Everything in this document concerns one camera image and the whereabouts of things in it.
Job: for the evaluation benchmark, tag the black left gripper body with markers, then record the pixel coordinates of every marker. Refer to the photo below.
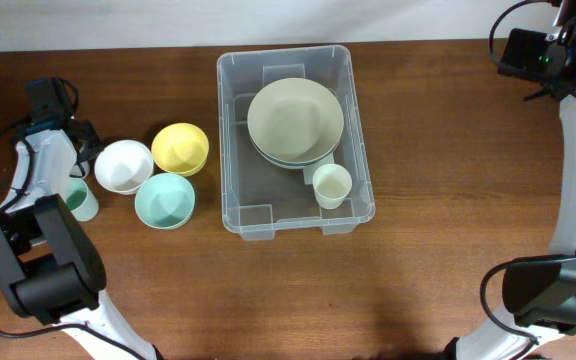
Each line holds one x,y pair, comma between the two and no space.
95,145

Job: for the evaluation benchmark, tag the mint green cup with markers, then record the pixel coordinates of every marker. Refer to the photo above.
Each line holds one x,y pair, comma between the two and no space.
81,201

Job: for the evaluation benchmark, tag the yellow bowl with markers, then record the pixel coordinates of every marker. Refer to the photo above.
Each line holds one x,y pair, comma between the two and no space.
180,148

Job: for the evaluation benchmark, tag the mint green bowl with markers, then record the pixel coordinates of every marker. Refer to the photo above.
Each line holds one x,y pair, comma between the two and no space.
165,201

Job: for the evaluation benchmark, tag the smaller beige plate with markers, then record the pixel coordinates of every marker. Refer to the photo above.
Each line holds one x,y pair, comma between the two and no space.
295,120

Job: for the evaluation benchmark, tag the cream cup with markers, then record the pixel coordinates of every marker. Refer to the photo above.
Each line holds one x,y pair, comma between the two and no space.
332,183

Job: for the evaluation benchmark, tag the grey cup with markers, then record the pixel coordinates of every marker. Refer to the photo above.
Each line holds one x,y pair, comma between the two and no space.
80,170

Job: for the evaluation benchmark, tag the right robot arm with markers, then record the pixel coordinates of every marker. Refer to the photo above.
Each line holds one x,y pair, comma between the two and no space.
531,301

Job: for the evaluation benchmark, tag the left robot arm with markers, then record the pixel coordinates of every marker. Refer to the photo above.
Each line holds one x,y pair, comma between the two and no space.
49,268

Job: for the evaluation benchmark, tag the clear plastic storage container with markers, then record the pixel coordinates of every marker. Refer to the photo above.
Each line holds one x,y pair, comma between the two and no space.
259,198

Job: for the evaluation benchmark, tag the white bowl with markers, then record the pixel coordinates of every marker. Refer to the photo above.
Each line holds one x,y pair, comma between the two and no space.
124,166

